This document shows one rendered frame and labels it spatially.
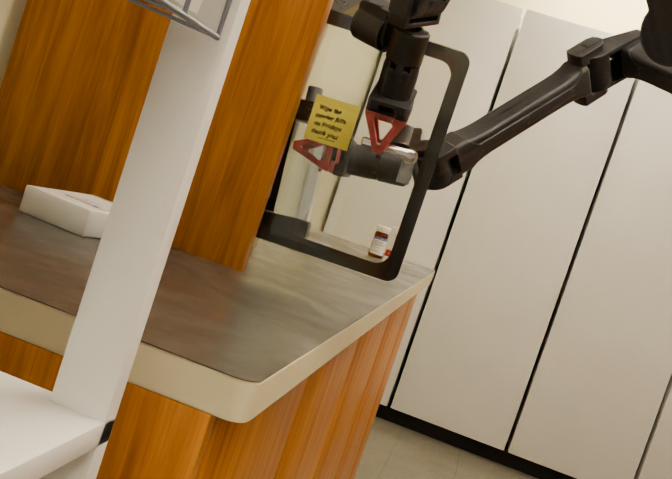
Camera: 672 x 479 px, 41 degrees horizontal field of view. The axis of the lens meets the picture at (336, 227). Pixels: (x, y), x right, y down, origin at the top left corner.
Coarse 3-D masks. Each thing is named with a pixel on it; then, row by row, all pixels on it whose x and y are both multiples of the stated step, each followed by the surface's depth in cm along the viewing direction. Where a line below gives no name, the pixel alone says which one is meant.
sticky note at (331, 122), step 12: (324, 96) 150; (312, 108) 150; (324, 108) 150; (336, 108) 150; (348, 108) 150; (312, 120) 150; (324, 120) 150; (336, 120) 150; (348, 120) 150; (312, 132) 150; (324, 132) 150; (336, 132) 150; (348, 132) 150; (336, 144) 150; (348, 144) 150
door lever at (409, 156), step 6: (366, 138) 145; (366, 144) 145; (390, 144) 145; (384, 150) 145; (390, 150) 144; (396, 150) 144; (402, 150) 144; (408, 150) 144; (414, 150) 149; (396, 156) 145; (402, 156) 144; (408, 156) 144; (414, 156) 144; (408, 162) 149; (414, 162) 149
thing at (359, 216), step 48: (336, 48) 150; (432, 48) 148; (336, 96) 150; (432, 96) 149; (288, 144) 151; (432, 144) 149; (288, 192) 151; (336, 192) 150; (384, 192) 150; (288, 240) 151; (336, 240) 151; (384, 240) 150
